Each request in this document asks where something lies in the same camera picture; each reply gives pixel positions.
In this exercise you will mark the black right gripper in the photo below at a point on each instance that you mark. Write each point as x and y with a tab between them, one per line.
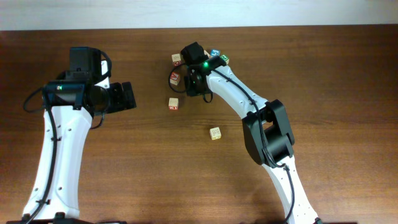
193	53

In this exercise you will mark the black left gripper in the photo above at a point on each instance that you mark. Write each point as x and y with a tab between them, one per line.
118	103

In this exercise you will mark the wooden block red bottom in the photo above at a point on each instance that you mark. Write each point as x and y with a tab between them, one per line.
173	103

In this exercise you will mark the wooden block yellow side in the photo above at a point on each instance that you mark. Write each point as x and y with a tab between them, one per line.
215	133

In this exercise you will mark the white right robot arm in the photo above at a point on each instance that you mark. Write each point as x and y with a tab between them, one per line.
267	132

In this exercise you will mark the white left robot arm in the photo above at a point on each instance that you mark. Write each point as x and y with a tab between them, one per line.
70	104

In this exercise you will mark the wooden block red V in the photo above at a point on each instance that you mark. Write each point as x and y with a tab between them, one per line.
174	78

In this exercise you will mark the wooden block red G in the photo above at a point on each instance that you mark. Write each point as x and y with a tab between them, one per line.
176	60

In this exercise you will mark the wooden block red print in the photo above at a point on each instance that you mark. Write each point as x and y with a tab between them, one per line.
207	54

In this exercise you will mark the wooden block blue S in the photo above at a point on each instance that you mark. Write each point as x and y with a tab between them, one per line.
215	52

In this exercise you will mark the wooden block green R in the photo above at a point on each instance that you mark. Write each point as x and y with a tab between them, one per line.
225	58

